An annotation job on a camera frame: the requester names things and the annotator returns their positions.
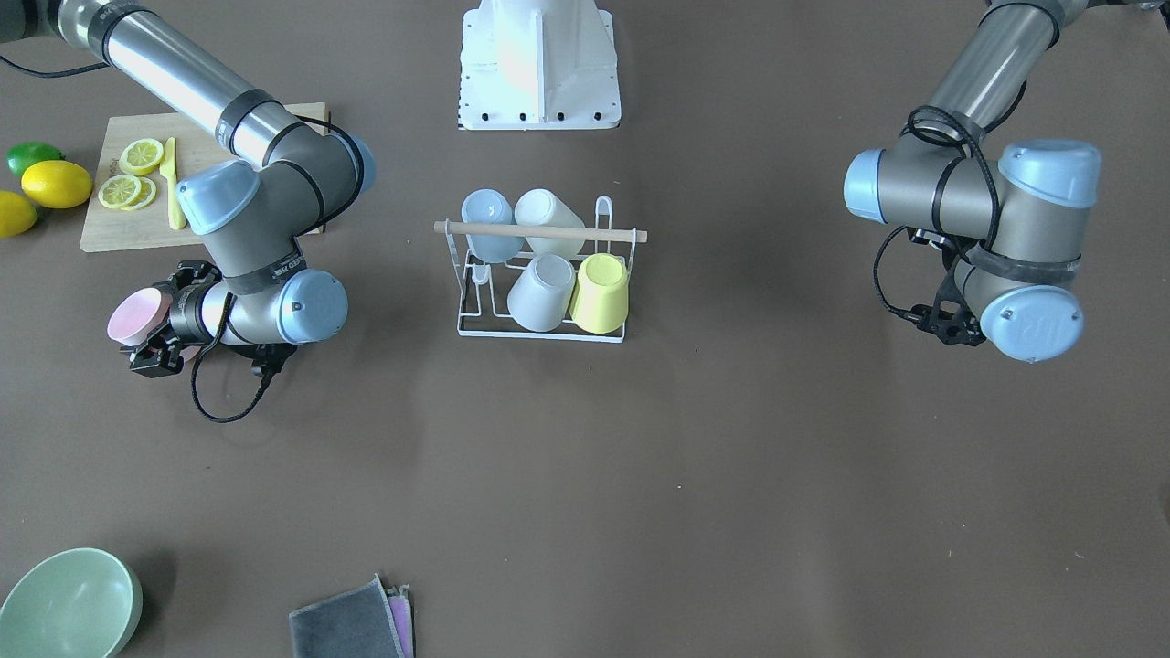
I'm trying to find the yellow lemon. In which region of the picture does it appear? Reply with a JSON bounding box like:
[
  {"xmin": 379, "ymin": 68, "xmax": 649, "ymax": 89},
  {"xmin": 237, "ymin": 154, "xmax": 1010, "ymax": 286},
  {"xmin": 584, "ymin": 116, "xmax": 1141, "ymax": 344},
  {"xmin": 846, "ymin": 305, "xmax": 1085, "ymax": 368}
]
[
  {"xmin": 20, "ymin": 162, "xmax": 92, "ymax": 210},
  {"xmin": 0, "ymin": 190, "xmax": 37, "ymax": 238}
]

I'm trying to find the white wire cup holder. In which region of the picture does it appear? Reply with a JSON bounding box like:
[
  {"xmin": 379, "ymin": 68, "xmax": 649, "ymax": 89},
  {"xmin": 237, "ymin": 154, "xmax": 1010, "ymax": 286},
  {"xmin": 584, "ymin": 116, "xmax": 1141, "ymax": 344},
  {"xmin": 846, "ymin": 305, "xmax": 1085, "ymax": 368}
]
[{"xmin": 433, "ymin": 190, "xmax": 648, "ymax": 343}]

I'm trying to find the bamboo cutting board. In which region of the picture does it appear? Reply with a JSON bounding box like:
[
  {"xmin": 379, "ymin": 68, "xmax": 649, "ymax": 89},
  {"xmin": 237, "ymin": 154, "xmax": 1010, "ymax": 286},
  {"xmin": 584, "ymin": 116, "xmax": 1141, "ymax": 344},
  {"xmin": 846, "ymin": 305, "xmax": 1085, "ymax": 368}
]
[{"xmin": 80, "ymin": 102, "xmax": 332, "ymax": 253}]

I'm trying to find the white camera stand base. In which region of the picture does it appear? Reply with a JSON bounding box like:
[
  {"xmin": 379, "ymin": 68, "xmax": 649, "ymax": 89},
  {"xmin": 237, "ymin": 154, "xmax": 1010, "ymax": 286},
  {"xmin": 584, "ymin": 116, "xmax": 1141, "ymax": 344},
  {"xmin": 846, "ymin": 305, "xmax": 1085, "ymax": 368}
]
[{"xmin": 457, "ymin": 1, "xmax": 622, "ymax": 131}]

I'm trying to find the pink plastic cup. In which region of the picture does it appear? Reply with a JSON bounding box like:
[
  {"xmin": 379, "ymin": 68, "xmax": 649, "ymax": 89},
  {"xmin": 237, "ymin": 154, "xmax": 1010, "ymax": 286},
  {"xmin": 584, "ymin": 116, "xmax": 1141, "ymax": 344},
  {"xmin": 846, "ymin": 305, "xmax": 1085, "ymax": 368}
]
[{"xmin": 106, "ymin": 287, "xmax": 176, "ymax": 348}]

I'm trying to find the green bowl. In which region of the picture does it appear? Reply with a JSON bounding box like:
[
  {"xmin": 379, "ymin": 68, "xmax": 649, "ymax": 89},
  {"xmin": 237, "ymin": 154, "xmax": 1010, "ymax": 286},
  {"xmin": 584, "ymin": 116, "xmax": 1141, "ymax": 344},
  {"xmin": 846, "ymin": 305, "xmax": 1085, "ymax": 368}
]
[{"xmin": 1, "ymin": 548, "xmax": 144, "ymax": 657}]

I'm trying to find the yellow lemon upper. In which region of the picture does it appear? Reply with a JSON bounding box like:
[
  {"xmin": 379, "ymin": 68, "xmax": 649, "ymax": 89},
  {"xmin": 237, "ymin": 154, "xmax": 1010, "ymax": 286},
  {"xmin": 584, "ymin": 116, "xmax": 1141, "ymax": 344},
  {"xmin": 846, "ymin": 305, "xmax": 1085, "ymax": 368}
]
[{"xmin": 20, "ymin": 162, "xmax": 92, "ymax": 210}]

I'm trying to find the grey cloth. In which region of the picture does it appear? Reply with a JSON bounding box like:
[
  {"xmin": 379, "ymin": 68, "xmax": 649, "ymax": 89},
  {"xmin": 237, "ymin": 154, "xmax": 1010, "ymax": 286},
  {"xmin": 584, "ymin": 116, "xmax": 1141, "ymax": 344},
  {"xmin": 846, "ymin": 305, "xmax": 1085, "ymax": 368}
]
[{"xmin": 289, "ymin": 578, "xmax": 398, "ymax": 657}]

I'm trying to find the pink cloth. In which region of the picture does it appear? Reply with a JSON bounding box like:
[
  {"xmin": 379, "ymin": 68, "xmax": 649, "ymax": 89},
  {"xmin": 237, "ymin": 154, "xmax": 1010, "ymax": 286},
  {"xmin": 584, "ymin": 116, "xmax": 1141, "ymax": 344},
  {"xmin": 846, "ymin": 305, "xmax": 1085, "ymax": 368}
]
[{"xmin": 386, "ymin": 584, "xmax": 415, "ymax": 658}]

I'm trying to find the grey plastic cup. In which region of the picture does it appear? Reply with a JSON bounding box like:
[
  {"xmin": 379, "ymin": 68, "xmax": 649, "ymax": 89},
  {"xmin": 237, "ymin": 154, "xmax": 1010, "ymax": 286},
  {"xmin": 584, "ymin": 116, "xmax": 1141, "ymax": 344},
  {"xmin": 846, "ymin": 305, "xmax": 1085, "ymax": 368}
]
[{"xmin": 508, "ymin": 253, "xmax": 574, "ymax": 333}]

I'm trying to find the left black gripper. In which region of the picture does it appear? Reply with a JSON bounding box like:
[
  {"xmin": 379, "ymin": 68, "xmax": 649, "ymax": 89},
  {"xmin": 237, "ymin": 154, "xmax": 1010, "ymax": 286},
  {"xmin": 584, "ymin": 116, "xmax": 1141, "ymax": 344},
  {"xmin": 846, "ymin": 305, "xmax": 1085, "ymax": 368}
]
[{"xmin": 914, "ymin": 273, "xmax": 986, "ymax": 347}]

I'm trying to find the light blue plastic cup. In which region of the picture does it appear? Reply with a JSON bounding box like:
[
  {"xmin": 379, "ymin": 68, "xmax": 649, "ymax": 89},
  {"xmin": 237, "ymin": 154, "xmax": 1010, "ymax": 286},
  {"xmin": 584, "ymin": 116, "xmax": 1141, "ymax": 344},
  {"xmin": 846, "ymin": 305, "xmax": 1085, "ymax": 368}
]
[{"xmin": 461, "ymin": 190, "xmax": 524, "ymax": 265}]

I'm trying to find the lemon slice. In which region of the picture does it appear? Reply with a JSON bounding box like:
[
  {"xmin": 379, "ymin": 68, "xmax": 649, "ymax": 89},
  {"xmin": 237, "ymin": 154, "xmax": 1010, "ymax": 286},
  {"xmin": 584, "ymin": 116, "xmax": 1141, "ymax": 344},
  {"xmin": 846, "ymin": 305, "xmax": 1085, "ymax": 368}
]
[
  {"xmin": 118, "ymin": 138, "xmax": 165, "ymax": 176},
  {"xmin": 97, "ymin": 174, "xmax": 157, "ymax": 212}
]

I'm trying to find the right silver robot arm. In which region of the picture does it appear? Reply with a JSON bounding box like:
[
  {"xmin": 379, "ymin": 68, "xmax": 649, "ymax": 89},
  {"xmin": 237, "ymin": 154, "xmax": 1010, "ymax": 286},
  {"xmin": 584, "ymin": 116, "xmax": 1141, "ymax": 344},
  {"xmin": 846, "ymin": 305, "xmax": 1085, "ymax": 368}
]
[{"xmin": 4, "ymin": 1, "xmax": 376, "ymax": 377}]

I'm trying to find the yellow lemon lower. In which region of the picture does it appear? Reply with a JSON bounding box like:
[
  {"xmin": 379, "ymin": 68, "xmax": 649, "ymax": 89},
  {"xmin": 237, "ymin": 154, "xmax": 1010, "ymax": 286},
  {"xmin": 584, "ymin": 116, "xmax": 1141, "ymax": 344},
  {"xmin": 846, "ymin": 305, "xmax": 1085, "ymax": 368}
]
[{"xmin": 0, "ymin": 190, "xmax": 37, "ymax": 238}]

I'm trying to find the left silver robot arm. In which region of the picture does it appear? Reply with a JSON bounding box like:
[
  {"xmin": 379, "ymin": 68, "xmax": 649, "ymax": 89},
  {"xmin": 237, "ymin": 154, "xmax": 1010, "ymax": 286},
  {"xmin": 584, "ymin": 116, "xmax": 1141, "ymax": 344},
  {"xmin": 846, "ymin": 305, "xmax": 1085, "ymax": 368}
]
[{"xmin": 844, "ymin": 1, "xmax": 1102, "ymax": 363}]

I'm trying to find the white plastic cup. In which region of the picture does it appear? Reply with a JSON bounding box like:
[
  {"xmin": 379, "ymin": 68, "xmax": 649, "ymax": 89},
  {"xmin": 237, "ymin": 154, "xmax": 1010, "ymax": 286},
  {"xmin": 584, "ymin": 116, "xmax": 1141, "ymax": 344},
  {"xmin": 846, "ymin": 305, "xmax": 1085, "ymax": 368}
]
[{"xmin": 514, "ymin": 189, "xmax": 585, "ymax": 260}]

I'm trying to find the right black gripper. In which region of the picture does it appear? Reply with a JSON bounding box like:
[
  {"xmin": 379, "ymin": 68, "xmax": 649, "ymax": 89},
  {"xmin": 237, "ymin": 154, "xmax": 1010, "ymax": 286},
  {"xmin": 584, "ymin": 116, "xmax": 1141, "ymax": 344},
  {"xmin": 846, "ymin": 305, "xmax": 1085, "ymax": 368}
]
[{"xmin": 128, "ymin": 261, "xmax": 222, "ymax": 378}]

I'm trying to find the green lime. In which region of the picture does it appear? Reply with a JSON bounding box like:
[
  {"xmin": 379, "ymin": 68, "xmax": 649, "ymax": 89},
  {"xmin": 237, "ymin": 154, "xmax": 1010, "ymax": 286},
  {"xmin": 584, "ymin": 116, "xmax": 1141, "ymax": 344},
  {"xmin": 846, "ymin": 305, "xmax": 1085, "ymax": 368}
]
[{"xmin": 5, "ymin": 142, "xmax": 64, "ymax": 179}]

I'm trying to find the yellow plastic cup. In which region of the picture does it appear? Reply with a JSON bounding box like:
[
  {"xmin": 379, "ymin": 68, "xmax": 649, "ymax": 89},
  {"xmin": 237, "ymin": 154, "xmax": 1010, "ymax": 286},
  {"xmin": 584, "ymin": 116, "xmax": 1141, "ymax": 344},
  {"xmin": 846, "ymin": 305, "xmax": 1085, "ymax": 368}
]
[{"xmin": 569, "ymin": 253, "xmax": 629, "ymax": 334}]

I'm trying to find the yellow plastic knife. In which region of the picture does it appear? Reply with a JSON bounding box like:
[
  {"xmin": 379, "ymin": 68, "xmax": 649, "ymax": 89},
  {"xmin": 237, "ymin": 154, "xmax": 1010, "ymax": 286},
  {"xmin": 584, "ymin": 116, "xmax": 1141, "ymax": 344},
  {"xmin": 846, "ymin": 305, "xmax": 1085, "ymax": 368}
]
[{"xmin": 158, "ymin": 136, "xmax": 187, "ymax": 229}]

